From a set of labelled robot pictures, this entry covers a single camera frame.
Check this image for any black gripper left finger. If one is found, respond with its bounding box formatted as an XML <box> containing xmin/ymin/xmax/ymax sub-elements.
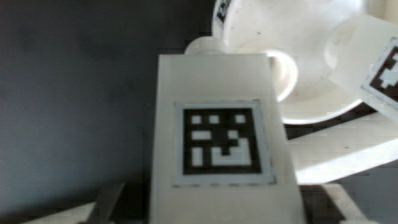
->
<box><xmin>86</xmin><ymin>182</ymin><xmax>148</xmax><ymax>224</ymax></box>

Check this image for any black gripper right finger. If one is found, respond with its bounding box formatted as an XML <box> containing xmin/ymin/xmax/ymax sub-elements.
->
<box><xmin>301</xmin><ymin>183</ymin><xmax>365</xmax><ymax>224</ymax></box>

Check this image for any white stool leg with tag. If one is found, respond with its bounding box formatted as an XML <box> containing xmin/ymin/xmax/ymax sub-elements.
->
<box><xmin>326</xmin><ymin>16</ymin><xmax>398</xmax><ymax>116</ymax></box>

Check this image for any white round stool seat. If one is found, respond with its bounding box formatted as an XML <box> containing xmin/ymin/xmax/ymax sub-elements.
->
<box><xmin>212</xmin><ymin>0</ymin><xmax>386</xmax><ymax>125</ymax></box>

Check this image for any white right fence rail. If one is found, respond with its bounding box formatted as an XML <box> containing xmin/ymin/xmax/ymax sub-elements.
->
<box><xmin>290</xmin><ymin>113</ymin><xmax>398</xmax><ymax>184</ymax></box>

